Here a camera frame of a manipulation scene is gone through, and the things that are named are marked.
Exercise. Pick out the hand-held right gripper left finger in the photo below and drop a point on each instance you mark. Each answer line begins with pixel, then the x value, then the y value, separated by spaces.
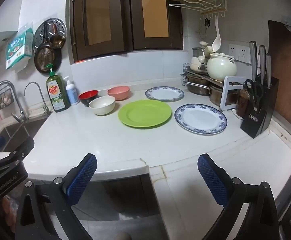
pixel 81 180

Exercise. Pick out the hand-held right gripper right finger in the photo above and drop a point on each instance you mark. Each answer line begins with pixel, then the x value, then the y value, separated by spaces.
pixel 213 182

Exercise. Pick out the blue patterned white plate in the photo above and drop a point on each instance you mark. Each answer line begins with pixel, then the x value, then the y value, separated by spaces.
pixel 164 93
pixel 200 120

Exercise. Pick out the cream bowl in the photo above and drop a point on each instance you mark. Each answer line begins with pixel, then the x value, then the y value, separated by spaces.
pixel 101 108

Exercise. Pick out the red and black bowl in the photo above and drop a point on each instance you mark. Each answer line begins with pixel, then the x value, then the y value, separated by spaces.
pixel 88 95

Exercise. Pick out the green plate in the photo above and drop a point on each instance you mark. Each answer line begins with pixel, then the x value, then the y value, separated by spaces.
pixel 145 113

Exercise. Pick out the pink bowl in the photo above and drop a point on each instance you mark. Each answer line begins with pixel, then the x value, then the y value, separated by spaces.
pixel 119 95

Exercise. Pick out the steel sink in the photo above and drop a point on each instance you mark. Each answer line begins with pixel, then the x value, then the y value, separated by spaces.
pixel 23 130

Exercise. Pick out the large steel faucet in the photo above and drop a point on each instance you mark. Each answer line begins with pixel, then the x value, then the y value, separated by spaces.
pixel 19 116

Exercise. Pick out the thin gooseneck faucet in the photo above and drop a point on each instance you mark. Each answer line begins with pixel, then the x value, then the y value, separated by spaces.
pixel 47 110

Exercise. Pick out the green dish soap bottle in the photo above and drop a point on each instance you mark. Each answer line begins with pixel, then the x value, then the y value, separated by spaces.
pixel 56 92

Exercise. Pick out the white blue pump bottle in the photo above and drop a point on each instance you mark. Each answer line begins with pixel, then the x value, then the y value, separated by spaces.
pixel 72 93

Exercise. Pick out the black knife block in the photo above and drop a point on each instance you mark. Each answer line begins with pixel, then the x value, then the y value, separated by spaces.
pixel 258 120

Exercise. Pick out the brown glass jar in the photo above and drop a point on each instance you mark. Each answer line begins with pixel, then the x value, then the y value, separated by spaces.
pixel 241 105

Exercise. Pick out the white plastic stand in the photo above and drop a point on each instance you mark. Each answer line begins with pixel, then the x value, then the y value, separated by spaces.
pixel 224 97

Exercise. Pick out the steel pot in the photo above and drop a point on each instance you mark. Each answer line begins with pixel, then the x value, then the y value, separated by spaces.
pixel 215 95
pixel 198 87

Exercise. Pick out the black frying pan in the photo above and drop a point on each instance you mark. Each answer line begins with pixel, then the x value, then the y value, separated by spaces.
pixel 44 60

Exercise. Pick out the white green paper box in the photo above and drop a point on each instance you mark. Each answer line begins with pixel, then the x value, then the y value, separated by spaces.
pixel 18 47

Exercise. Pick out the black kitchen scissors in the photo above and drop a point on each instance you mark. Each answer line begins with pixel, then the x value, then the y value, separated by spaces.
pixel 256 90

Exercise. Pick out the small brass ladle pot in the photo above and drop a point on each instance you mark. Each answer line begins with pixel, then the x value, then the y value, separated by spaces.
pixel 56 41

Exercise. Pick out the cream teapot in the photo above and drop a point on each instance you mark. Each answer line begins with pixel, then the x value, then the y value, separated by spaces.
pixel 220 67

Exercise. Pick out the round steel steamer tray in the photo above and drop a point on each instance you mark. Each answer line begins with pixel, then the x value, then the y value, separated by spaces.
pixel 41 35

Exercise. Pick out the small white pot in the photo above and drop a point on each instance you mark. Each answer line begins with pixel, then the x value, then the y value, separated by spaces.
pixel 196 65

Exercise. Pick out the large dark wooden cutting board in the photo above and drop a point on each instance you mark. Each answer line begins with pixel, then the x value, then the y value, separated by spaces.
pixel 290 80

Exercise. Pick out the glass lidded pot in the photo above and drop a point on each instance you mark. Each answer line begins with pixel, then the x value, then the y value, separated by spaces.
pixel 198 51

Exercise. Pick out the white ladle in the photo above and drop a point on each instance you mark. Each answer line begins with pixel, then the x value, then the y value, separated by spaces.
pixel 217 42

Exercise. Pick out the small hanging scissors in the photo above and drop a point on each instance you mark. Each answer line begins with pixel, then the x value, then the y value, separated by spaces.
pixel 207 23

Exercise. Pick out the brown wooden window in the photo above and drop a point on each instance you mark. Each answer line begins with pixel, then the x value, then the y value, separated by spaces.
pixel 128 17

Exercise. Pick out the white wall outlet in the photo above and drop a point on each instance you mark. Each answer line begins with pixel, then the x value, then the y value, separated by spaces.
pixel 234 50
pixel 244 54

